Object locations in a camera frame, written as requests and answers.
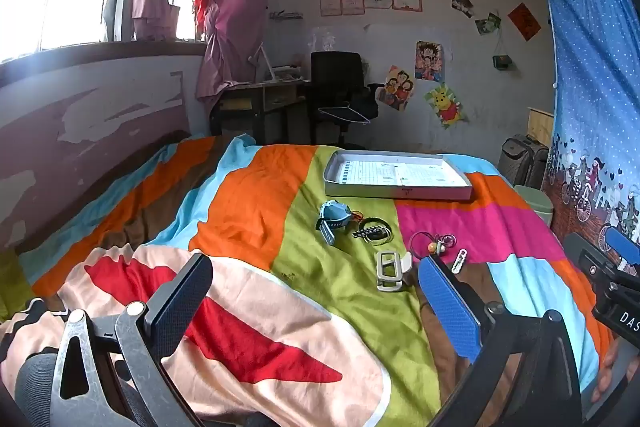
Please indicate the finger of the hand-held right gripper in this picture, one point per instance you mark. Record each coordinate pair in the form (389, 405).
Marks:
(625, 247)
(595, 264)

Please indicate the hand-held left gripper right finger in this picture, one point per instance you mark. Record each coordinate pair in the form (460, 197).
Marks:
(447, 307)

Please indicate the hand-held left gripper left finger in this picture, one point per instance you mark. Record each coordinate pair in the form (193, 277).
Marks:
(180, 302)

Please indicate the white hair clip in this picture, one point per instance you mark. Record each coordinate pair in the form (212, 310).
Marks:
(459, 260)

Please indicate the white shallow cardboard box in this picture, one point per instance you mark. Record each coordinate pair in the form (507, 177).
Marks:
(400, 174)

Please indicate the blue wrist watch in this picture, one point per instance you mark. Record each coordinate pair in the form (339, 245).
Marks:
(332, 214)

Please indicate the person's right hand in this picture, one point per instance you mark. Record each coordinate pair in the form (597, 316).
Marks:
(612, 369)

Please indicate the green plastic stool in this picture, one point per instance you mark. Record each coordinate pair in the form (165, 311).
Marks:
(535, 204)

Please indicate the colourful patchwork blanket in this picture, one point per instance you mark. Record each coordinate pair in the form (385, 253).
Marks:
(340, 292)

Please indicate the black dotted hair clip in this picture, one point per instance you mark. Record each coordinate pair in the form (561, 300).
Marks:
(367, 233)

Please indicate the grey suitcase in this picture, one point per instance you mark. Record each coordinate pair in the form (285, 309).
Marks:
(522, 162)

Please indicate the light wooden board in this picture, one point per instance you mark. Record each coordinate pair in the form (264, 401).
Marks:
(541, 127)

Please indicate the blue printed curtain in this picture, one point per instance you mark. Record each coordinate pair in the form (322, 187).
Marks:
(595, 82)

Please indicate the yellow bear poster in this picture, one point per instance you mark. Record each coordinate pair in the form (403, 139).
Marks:
(445, 105)

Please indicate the dark wooden desk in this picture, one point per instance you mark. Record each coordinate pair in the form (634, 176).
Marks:
(250, 99)

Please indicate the white clothes hanger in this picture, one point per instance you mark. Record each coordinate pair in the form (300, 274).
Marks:
(350, 113)

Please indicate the small green hanging bag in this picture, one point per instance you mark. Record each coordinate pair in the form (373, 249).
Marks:
(501, 63)

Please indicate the cartoon family poster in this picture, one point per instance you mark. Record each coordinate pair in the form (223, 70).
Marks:
(396, 88)

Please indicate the red paper square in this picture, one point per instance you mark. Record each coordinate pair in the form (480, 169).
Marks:
(524, 22)

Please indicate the anime character poster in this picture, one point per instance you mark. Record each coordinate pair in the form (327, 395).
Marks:
(429, 61)

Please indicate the white desk lamp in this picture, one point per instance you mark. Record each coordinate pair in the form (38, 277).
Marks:
(261, 62)

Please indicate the black office chair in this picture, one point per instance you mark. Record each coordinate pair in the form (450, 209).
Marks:
(335, 77)

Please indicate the long pink curtain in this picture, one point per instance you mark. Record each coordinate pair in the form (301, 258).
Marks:
(230, 7)

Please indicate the green wall photo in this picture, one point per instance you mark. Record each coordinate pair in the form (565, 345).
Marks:
(488, 24)

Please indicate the dark wall photo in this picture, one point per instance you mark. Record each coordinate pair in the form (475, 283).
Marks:
(462, 6)

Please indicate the small wall shelf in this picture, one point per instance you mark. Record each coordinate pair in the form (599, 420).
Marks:
(286, 15)

